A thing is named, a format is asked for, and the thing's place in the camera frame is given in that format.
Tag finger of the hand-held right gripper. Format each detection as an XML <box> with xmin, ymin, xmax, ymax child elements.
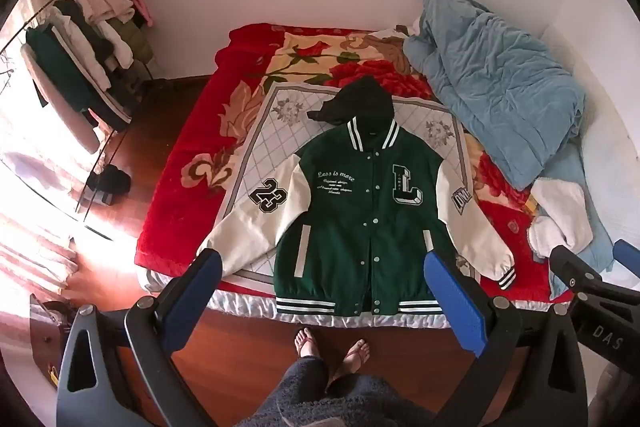
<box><xmin>613</xmin><ymin>239</ymin><xmax>640</xmax><ymax>279</ymax></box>
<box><xmin>549</xmin><ymin>245</ymin><xmax>603</xmax><ymax>304</ymax></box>

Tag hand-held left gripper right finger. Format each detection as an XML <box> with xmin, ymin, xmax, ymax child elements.
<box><xmin>423</xmin><ymin>250</ymin><xmax>589</xmax><ymax>427</ymax></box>

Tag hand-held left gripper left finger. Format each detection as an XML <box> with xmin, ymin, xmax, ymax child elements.
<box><xmin>56</xmin><ymin>250</ymin><xmax>223</xmax><ymax>427</ymax></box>

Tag green and cream varsity jacket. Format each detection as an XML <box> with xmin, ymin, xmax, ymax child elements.
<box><xmin>196</xmin><ymin>76</ymin><xmax>516</xmax><ymax>318</ymax></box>

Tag black metal clothes rack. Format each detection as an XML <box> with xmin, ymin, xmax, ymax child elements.
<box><xmin>0</xmin><ymin>0</ymin><xmax>157</xmax><ymax>239</ymax></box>

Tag row of hanging clothes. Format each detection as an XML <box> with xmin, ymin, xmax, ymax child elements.
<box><xmin>21</xmin><ymin>0</ymin><xmax>155</xmax><ymax>132</ymax></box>

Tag white towel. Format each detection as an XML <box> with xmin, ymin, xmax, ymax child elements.
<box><xmin>527</xmin><ymin>177</ymin><xmax>594</xmax><ymax>261</ymax></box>

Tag person's right foot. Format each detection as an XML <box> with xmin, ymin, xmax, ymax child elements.
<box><xmin>334</xmin><ymin>339</ymin><xmax>373</xmax><ymax>380</ymax></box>

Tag person's foot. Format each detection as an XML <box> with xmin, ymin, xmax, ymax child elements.
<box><xmin>334</xmin><ymin>339</ymin><xmax>373</xmax><ymax>380</ymax></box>
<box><xmin>294</xmin><ymin>328</ymin><xmax>321</xmax><ymax>360</ymax></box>

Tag person's left foot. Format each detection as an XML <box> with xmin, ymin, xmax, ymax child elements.
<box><xmin>294</xmin><ymin>328</ymin><xmax>321</xmax><ymax>360</ymax></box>

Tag black shoes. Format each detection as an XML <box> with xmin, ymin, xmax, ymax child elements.
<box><xmin>86</xmin><ymin>169</ymin><xmax>132</xmax><ymax>206</ymax></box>

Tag person's grey fuzzy pants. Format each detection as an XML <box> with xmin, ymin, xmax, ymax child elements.
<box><xmin>234</xmin><ymin>354</ymin><xmax>437</xmax><ymax>427</ymax></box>

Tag pink curtain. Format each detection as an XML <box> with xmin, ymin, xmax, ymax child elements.
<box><xmin>0</xmin><ymin>147</ymin><xmax>83</xmax><ymax>305</ymax></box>

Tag red floral blanket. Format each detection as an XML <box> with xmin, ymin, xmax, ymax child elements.
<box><xmin>135</xmin><ymin>23</ymin><xmax>576</xmax><ymax>308</ymax></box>

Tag blue quilt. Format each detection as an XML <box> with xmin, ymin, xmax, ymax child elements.
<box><xmin>402</xmin><ymin>0</ymin><xmax>587</xmax><ymax>190</ymax></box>

